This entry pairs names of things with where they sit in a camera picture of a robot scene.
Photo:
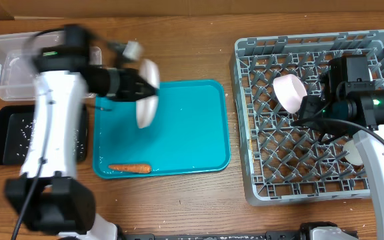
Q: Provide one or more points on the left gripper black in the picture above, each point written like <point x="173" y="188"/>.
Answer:
<point x="132" y="93"/>

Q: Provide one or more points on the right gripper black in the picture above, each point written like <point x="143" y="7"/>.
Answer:
<point x="310" y="110"/>

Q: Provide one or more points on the pink plate with food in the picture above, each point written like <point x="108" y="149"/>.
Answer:
<point x="146" y="107"/>

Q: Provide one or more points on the pale green bowl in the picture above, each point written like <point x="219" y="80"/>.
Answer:
<point x="352" y="156"/>

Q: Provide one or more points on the orange carrot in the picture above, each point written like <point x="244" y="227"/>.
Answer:
<point x="139" y="168"/>

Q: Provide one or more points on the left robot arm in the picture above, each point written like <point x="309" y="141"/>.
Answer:
<point x="47" y="195"/>

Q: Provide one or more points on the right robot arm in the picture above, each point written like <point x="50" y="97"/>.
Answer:
<point x="353" y="106"/>

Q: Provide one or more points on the grey dishwasher rack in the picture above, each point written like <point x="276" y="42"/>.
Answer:
<point x="282" y="163"/>

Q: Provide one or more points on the teal plastic tray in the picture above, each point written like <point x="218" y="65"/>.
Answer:
<point x="189" y="133"/>

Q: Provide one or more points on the rice and peanut pile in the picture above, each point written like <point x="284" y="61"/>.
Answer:
<point x="19" y="134"/>

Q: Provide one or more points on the black tray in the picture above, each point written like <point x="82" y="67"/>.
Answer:
<point x="5" y="114"/>

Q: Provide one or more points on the clear plastic bin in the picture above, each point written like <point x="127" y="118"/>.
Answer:
<point x="17" y="75"/>

